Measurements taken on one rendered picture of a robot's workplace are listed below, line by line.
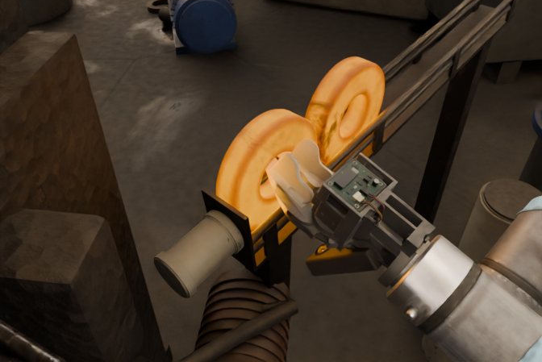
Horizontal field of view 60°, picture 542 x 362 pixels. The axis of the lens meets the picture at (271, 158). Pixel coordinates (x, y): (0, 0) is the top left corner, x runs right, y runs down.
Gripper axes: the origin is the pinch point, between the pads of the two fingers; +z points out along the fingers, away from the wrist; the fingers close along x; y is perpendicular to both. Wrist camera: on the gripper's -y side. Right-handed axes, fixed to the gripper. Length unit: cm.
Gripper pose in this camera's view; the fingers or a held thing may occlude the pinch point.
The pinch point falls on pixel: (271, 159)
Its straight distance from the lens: 58.7
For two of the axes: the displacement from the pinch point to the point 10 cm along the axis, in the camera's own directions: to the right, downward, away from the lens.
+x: -6.7, 4.8, -5.7
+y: 2.0, -6.2, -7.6
